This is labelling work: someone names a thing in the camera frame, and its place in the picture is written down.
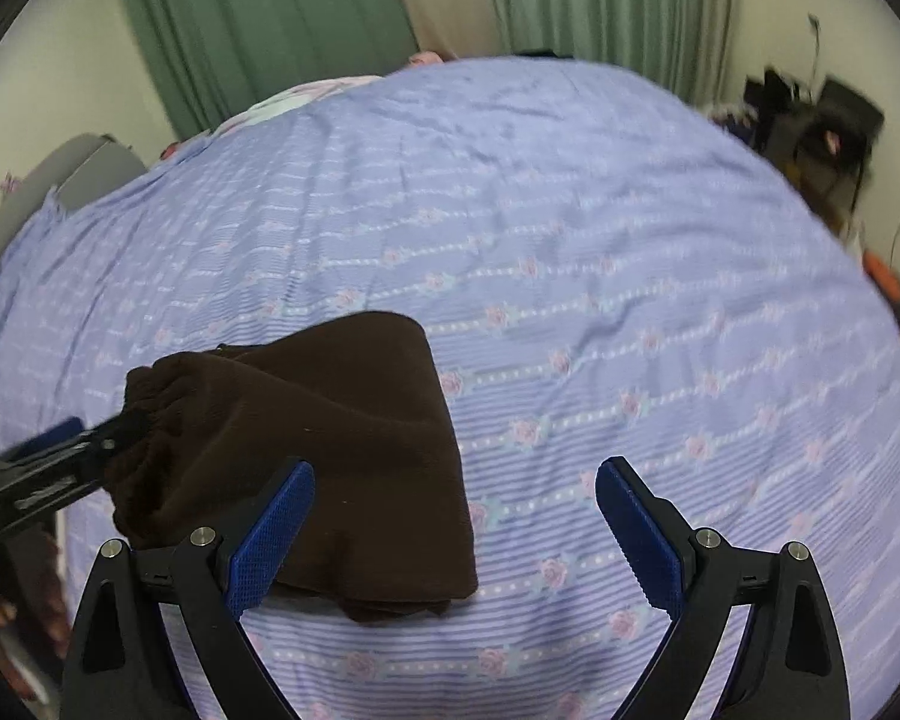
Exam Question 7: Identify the green curtain right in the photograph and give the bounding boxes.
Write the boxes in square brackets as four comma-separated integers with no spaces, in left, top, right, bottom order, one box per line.
[493,0,733,106]

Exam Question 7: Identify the dark brown fleece pants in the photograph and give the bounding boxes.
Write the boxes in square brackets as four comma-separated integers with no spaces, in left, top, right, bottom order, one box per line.
[103,312,478,622]

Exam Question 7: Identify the person's left hand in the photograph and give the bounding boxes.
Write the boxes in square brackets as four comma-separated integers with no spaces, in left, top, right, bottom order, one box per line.
[0,527,71,652]

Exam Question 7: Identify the white pink blanket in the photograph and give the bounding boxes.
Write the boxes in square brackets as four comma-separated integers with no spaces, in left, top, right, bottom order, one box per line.
[214,75,380,137]

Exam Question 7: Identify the black chair with clothes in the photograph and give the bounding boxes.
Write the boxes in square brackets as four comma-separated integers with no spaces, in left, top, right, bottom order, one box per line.
[743,67,884,218]

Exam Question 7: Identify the green curtain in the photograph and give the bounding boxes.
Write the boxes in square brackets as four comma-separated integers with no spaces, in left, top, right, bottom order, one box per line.
[493,0,733,106]
[123,0,418,137]

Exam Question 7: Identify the pink plush toy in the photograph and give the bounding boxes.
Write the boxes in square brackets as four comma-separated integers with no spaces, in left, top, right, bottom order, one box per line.
[408,50,447,67]

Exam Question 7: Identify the green curtain left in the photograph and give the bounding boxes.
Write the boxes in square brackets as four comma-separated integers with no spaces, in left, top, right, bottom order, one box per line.
[123,0,418,137]

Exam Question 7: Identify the purple floral bed sheet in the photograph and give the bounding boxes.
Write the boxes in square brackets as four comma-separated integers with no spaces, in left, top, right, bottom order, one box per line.
[0,59,900,718]

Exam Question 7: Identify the orange stool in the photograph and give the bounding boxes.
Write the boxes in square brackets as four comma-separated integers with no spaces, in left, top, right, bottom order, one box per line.
[862,249,900,330]

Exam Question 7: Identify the grey padded headboard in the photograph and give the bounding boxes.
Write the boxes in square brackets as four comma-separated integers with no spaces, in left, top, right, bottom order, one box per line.
[0,133,148,259]

